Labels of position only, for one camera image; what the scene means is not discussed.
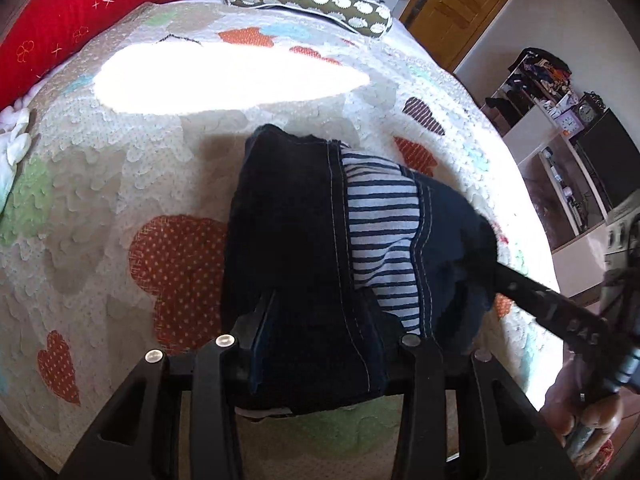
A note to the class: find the person right hand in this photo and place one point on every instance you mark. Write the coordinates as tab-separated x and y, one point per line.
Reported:
563	410

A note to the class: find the clothes shoe rack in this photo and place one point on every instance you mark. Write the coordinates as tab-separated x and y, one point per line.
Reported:
537	78

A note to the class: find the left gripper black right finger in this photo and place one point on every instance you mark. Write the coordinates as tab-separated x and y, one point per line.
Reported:
471	423

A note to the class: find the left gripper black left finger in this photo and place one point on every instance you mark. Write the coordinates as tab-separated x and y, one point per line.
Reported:
174	408

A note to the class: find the white tv cabinet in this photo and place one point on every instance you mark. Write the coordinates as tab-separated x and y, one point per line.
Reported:
565	198

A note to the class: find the black television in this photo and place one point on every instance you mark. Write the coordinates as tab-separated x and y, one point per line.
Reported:
611	158

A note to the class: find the white mint gloves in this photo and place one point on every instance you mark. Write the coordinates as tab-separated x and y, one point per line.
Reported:
14	147

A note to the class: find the dark navy striped pants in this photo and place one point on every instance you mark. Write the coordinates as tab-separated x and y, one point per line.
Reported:
342	253

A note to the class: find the red long bolster pillow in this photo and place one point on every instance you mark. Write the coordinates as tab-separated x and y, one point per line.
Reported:
49	31

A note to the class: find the wooden door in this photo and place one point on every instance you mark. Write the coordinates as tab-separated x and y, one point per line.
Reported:
448	29

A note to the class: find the small purple clock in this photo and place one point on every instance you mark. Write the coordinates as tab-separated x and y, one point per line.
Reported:
569	123

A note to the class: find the dark ornate mantel clock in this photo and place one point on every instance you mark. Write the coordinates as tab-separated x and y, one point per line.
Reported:
590	108

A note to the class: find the patchwork heart quilt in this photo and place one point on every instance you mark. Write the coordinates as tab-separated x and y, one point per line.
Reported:
112	238

